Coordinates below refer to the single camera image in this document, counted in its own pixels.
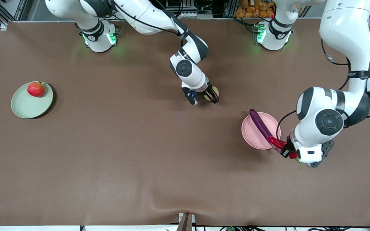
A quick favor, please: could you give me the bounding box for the brown table cover mat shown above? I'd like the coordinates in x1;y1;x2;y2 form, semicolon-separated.
0;19;370;227

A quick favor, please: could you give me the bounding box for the grey camera stand post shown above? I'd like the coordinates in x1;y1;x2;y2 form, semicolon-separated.
176;213;196;231

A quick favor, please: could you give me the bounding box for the bag of orange items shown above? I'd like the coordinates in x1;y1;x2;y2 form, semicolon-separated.
235;0;276;19

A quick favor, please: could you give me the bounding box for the red pomegranate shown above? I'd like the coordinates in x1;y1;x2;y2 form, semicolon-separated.
27;81;46;98

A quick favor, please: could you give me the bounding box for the light green round plate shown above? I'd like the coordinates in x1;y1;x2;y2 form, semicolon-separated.
11;81;54;119

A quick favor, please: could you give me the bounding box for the long purple eggplant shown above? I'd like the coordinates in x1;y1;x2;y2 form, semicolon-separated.
249;109;280;150

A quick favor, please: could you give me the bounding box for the red chili pepper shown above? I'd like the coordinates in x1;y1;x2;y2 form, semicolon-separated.
268;136;302;170

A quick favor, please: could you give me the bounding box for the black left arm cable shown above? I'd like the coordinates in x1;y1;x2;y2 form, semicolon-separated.
276;38;370;143

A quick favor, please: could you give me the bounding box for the pink round plate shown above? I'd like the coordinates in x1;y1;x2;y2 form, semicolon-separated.
241;112;282;150

